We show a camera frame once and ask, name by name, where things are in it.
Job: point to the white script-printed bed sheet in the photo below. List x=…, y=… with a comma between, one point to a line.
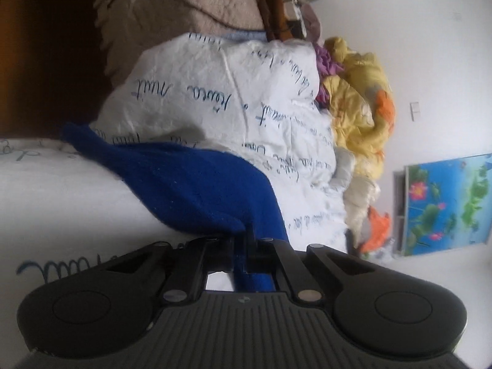
x=61, y=213

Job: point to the purple cloth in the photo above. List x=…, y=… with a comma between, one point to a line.
x=326, y=66

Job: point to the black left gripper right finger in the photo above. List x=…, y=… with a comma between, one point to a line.
x=380, y=311

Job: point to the brown leather bag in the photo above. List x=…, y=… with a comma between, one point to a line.
x=279, y=20

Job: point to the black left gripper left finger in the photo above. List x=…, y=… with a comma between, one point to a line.
x=107, y=308

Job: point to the orange garment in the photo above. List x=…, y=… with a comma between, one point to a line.
x=379, y=226

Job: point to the yellow orange quilt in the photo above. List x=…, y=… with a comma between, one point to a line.
x=363, y=110

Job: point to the beige quilted headboard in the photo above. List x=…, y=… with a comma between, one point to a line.
x=129, y=27

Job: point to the blue fleece garment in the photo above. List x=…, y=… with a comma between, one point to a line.
x=200, y=192

